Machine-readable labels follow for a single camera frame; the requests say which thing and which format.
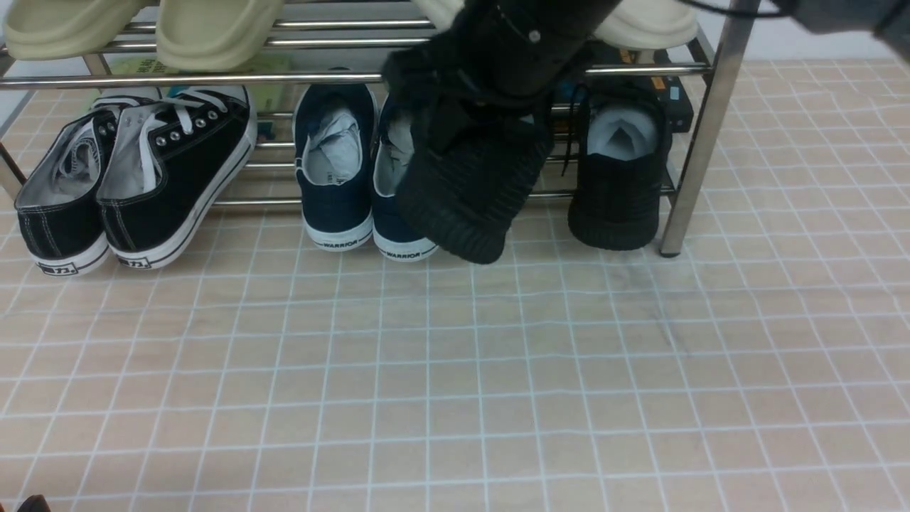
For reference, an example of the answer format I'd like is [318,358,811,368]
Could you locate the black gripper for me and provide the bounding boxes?
[455,1,619,100]

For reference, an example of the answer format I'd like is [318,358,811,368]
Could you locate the black knit sneaker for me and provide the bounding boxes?
[381,35,593,265]
[567,79,673,252]

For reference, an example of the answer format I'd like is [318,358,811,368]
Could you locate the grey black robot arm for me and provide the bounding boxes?
[446,1,908,100]

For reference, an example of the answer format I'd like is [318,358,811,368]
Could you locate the silver metal shoe rack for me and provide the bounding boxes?
[2,1,759,259]

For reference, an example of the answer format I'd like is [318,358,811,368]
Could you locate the cream slipper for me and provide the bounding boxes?
[594,1,699,51]
[412,0,465,31]

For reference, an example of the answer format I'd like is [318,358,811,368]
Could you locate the cream slipper far right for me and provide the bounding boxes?
[594,1,699,51]

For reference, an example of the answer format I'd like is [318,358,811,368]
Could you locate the black box yellow print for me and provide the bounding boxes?
[582,43,695,133]

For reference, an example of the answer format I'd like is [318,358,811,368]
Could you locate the navy slip-on shoe right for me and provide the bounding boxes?
[371,96,438,262]

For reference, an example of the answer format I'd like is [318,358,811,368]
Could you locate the navy slip-on shoe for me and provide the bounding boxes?
[291,83,378,252]
[371,96,438,262]

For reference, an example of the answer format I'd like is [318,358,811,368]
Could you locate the navy slip-on shoe left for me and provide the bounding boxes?
[291,83,378,252]

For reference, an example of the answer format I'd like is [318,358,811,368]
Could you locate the beige slipper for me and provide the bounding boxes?
[3,1,149,60]
[155,1,285,72]

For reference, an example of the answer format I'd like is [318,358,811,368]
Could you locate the black canvas sneaker white laces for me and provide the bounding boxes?
[95,85,259,270]

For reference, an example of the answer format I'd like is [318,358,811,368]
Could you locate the beige slipper far left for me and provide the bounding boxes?
[3,1,149,60]

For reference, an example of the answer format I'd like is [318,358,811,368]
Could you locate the black canvas sneaker far left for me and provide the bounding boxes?
[14,87,163,277]

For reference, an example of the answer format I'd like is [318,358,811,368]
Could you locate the dark object bottom corner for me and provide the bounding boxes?
[16,494,51,512]

